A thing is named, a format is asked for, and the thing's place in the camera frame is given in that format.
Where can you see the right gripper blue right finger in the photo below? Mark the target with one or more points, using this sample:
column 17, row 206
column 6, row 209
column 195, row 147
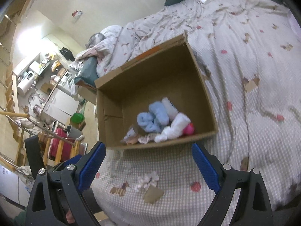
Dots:
column 208, row 165

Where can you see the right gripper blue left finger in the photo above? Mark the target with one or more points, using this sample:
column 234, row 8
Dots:
column 88, row 166

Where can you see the pink rubber duck toy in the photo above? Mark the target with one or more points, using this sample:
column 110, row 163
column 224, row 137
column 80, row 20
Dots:
column 189, row 130

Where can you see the clear plastic packet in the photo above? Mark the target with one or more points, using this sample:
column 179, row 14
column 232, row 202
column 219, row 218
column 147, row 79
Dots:
column 132, row 133

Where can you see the white sock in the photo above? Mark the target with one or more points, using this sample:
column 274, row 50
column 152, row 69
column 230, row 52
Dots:
column 179, row 122

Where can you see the beige knitted soft cloth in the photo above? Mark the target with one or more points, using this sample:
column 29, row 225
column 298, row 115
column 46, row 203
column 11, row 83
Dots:
column 147, row 138

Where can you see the light blue fluffy sock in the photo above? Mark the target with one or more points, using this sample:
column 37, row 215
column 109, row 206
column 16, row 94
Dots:
column 155, row 120

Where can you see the wooden chair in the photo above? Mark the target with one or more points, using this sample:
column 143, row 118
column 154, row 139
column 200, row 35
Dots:
column 54, row 143

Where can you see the small tan rubber toy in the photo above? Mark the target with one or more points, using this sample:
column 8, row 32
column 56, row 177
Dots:
column 133, row 140

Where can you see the green plastic dustpan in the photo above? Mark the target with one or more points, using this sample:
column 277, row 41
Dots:
column 77, row 118

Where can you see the white washing machine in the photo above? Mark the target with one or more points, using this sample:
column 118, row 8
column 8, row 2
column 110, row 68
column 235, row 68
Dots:
column 66, row 82

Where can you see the open cardboard box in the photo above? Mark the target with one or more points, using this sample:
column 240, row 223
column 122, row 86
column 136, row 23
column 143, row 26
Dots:
column 167, row 70

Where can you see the pile of crumpled bedding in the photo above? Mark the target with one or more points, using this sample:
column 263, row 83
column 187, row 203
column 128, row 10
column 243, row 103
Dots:
column 102, row 47

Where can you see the patterned dog print bedspread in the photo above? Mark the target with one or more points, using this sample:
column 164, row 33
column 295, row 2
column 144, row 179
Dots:
column 249, row 56

